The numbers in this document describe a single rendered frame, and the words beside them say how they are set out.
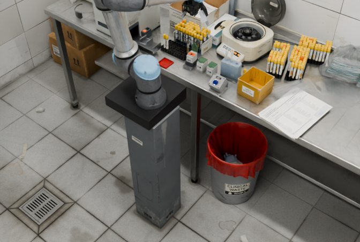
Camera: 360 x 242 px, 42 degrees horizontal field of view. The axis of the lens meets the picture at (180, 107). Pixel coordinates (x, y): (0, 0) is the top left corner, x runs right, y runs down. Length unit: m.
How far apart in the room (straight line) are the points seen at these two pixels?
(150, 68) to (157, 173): 0.64
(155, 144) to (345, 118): 0.93
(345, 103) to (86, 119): 1.92
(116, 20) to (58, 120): 1.71
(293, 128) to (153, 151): 0.69
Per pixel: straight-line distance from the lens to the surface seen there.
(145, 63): 2.09
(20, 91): 3.93
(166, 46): 2.62
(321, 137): 2.24
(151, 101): 2.18
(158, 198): 2.64
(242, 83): 2.32
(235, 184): 2.80
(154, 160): 2.39
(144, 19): 2.72
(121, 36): 2.07
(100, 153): 3.30
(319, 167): 2.93
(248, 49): 2.52
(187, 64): 2.52
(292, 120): 2.27
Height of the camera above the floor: 2.46
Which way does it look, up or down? 44 degrees down
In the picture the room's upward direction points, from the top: 1 degrees counter-clockwise
